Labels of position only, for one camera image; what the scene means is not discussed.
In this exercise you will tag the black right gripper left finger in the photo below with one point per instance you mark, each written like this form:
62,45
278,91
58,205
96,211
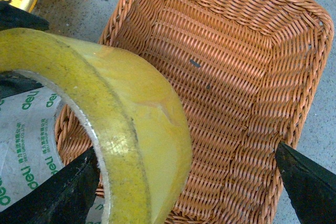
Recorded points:
65,197

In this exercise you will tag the brown wicker basket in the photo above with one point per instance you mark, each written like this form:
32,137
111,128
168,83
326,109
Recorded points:
246,72

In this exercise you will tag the yellow packing tape roll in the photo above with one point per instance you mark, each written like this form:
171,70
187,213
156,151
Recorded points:
130,111

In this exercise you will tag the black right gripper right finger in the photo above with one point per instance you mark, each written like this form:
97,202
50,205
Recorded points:
310,187

